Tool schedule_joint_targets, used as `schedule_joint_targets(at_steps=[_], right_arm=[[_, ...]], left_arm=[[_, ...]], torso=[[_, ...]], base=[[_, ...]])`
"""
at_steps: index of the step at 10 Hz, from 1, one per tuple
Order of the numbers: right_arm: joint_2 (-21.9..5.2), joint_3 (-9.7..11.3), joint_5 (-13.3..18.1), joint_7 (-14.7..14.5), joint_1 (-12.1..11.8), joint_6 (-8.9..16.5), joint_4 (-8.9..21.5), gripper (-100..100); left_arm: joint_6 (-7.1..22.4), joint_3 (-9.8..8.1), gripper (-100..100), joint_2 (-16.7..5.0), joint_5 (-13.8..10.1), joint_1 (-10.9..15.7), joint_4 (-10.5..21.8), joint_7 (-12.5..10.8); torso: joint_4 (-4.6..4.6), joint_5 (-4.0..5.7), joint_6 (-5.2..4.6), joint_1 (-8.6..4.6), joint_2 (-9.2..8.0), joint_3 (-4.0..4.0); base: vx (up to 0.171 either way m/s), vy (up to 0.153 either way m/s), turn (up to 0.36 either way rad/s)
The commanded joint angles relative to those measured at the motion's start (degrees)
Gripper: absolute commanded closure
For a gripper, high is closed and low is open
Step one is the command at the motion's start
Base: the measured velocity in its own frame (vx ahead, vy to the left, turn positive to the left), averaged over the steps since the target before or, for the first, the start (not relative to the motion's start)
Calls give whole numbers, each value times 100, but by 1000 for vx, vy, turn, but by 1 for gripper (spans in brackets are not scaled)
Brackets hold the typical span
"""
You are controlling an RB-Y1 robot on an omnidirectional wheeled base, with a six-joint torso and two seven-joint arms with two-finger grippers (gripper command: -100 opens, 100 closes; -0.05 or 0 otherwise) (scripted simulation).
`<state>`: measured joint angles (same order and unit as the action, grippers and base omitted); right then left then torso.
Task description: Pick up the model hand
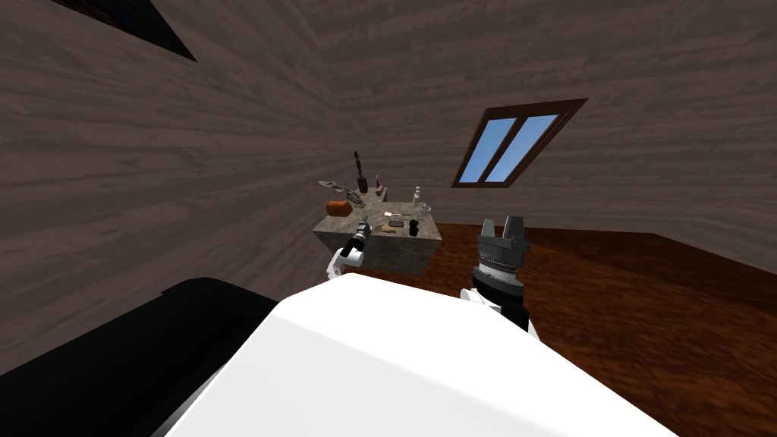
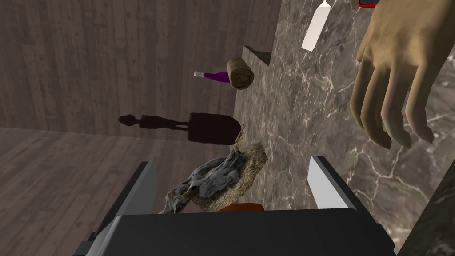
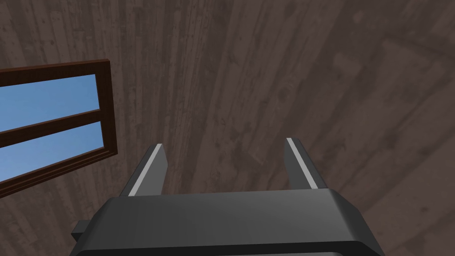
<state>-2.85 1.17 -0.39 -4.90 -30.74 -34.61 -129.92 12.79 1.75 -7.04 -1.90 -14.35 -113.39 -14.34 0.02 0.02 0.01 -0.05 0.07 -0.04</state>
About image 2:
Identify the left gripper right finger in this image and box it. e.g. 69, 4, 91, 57
307, 155, 360, 211

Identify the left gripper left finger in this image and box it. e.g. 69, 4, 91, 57
93, 160, 159, 237

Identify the grey brown rock-like lump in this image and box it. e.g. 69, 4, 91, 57
158, 124, 269, 215

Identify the orange round object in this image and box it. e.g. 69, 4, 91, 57
216, 202, 266, 213

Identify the dark brown figurine bottle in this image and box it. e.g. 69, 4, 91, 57
118, 112, 242, 146

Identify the purple bottle with white cap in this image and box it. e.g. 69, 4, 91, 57
194, 71, 231, 84

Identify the brown bread roll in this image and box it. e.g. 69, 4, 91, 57
227, 56, 255, 91

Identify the tan hand-shaped object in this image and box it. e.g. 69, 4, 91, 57
350, 0, 455, 150

